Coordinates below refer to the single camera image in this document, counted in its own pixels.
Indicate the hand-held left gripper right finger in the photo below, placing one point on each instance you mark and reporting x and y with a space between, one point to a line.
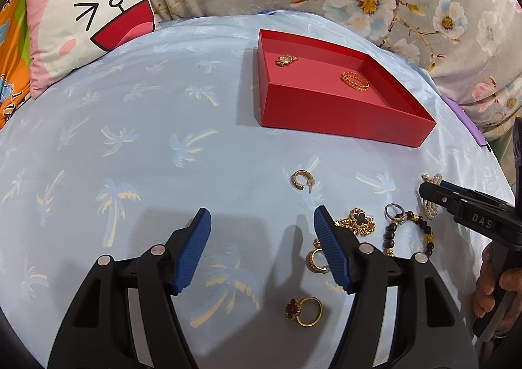
332 251

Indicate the person's right hand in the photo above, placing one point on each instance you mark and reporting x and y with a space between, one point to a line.
485 287

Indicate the white pink cat pillow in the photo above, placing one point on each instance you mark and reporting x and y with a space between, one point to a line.
81 26

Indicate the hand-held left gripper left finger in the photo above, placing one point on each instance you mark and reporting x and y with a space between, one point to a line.
191 255

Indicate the gold wristwatch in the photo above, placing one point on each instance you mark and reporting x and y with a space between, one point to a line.
286 60

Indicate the light blue palm-print cloth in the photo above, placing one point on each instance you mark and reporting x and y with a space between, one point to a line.
122 149

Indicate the red cardboard box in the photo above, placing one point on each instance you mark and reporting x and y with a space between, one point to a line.
326 108

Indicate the orange green printed cloth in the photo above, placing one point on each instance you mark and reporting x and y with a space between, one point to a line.
12 67

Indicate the gold studded hoop earring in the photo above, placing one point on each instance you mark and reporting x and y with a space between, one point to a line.
312 261

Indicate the purple flat object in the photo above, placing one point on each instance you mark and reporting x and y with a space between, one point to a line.
465 120

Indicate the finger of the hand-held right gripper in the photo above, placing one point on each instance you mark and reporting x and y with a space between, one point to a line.
518 145
438 194

